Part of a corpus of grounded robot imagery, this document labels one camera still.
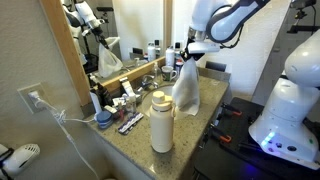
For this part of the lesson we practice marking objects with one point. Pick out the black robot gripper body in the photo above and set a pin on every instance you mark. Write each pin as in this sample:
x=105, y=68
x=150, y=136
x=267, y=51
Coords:
x=186, y=55

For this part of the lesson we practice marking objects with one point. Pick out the grey terry towel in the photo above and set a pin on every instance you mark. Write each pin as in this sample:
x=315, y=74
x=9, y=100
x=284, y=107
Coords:
x=185, y=92

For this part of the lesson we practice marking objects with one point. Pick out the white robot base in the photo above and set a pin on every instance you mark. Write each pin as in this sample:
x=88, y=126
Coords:
x=279, y=129

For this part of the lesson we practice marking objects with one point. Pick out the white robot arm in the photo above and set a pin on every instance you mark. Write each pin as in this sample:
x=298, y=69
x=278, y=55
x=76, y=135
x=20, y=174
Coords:
x=215, y=22

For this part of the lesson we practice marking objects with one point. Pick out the blue mouthwash bottle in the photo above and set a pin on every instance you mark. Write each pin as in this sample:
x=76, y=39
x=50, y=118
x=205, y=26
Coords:
x=177, y=49

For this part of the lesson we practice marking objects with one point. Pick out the small can orange cap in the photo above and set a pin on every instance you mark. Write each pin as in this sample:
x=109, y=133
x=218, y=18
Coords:
x=178, y=66

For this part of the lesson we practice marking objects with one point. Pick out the white tall bottle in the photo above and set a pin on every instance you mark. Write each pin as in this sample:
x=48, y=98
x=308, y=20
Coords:
x=170, y=56

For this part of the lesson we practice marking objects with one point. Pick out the grey ceramic mug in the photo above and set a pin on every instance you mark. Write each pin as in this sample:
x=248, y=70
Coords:
x=169, y=73

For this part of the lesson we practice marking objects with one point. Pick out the clear soap dispenser bottle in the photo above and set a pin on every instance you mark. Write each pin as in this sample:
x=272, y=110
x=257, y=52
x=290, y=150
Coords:
x=157, y=73

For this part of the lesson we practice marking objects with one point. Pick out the chrome sink faucet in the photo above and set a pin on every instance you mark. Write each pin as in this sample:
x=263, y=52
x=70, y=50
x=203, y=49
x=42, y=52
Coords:
x=147, y=82

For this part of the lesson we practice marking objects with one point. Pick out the white oval sink basin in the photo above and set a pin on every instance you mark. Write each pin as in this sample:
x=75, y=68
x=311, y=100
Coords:
x=160, y=98

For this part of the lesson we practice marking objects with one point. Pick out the yellow insulated water bottle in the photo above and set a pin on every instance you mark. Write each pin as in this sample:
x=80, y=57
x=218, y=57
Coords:
x=161, y=123

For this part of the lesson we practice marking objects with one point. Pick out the toiletry tray with tubes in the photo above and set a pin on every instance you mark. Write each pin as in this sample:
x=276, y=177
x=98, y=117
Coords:
x=127, y=102

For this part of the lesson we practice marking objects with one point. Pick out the round blue cream tin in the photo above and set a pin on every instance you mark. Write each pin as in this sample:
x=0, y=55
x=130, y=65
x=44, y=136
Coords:
x=104, y=119

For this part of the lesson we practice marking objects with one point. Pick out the black robot cart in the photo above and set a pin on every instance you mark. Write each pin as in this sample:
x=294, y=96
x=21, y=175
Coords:
x=242, y=158

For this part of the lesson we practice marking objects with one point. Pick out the white wrist camera block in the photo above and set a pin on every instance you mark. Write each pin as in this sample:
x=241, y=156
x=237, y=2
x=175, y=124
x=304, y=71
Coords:
x=203, y=47

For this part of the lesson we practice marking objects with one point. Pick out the orange handled clamp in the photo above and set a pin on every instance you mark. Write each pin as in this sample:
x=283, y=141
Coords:
x=220, y=135
x=232, y=109

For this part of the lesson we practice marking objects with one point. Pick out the wood framed wall mirror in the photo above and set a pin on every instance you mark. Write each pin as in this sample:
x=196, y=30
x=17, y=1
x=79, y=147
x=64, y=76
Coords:
x=138, y=22

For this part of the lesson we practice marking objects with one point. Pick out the wall power outlet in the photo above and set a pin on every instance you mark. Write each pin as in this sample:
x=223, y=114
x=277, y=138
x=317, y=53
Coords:
x=31, y=94

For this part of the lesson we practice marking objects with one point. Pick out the white wall hair dryer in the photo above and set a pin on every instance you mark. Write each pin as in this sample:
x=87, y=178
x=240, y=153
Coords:
x=12, y=162

